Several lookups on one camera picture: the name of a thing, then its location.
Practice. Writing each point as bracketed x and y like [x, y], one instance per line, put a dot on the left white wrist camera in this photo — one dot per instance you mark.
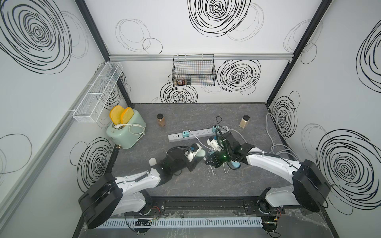
[193, 151]

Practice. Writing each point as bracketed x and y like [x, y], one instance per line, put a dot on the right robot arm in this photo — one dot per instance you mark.
[308, 187]

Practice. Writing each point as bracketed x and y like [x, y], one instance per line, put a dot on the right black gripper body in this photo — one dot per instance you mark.
[220, 156]

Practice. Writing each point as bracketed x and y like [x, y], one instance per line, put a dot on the mint green earbud case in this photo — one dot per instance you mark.
[201, 153]

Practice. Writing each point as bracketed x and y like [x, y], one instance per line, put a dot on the mint green toaster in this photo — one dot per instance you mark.
[127, 136]

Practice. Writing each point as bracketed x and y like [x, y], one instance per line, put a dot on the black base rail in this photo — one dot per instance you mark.
[214, 203]

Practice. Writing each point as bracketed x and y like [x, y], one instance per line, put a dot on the white slotted cable duct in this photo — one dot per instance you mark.
[218, 222]

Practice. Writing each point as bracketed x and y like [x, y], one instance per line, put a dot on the white wire shelf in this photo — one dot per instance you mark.
[99, 92]

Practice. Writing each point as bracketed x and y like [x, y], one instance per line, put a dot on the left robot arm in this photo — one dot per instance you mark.
[157, 175]

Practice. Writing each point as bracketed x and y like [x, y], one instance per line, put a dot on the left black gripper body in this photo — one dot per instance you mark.
[191, 165]

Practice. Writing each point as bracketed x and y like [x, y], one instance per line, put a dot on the yellow toast slice right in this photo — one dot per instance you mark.
[126, 115]

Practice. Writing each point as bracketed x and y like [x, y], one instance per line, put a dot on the white power strip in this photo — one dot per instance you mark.
[191, 135]

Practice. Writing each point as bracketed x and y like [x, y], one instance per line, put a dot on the blue earbud case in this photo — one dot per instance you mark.
[235, 165]

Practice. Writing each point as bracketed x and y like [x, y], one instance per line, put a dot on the yellow toast slice left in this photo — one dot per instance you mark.
[115, 114]

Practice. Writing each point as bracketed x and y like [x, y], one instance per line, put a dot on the yellow toast slice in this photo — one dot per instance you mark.
[115, 114]
[126, 115]

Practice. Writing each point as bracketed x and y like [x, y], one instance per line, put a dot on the beige spice jar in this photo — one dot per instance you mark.
[244, 121]

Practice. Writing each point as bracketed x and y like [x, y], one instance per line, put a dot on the brown spice jar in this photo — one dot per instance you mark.
[161, 120]

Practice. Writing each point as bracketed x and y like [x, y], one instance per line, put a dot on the black wire basket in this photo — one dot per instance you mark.
[194, 70]

